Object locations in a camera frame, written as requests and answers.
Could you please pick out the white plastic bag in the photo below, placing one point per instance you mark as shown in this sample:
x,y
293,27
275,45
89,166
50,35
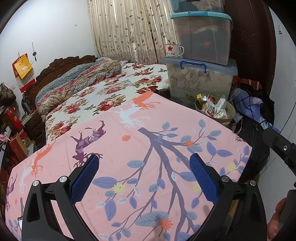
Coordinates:
x,y
222,114

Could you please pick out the folded patterned blanket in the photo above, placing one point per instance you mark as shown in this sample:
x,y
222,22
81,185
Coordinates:
x,y
75,80

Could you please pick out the patterned curtain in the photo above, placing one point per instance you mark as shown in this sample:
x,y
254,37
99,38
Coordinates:
x,y
132,30

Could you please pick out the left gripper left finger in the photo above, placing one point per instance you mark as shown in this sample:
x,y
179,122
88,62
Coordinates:
x,y
39,220

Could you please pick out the clear bin blue handle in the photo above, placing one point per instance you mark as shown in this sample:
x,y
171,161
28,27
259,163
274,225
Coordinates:
x,y
188,78

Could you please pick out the orange wall calendar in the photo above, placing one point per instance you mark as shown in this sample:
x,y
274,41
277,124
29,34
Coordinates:
x,y
23,72

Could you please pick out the right hand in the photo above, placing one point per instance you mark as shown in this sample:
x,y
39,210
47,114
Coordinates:
x,y
273,226

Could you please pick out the small red white wrapper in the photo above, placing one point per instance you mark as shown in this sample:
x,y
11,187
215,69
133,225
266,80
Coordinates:
x,y
208,108

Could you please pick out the floral bed quilt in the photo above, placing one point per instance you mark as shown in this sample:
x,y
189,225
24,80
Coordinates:
x,y
133,80

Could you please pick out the dark wooden headboard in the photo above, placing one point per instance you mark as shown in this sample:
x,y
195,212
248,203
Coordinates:
x,y
55,69

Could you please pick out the white enamel star mug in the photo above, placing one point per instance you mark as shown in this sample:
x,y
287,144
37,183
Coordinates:
x,y
174,51

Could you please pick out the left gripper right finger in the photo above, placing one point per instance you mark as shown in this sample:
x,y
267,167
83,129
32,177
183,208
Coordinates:
x,y
238,211

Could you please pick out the purple clothes pile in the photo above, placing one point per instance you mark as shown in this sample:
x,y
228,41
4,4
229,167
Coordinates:
x,y
258,110

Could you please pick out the teal lid storage bin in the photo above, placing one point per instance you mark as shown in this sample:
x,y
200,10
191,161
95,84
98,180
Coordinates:
x,y
205,35

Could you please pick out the pink tree-print bed sheet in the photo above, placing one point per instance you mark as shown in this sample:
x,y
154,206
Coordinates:
x,y
144,188

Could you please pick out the beige round trash bin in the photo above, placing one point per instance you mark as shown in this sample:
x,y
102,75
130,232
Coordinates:
x,y
229,108

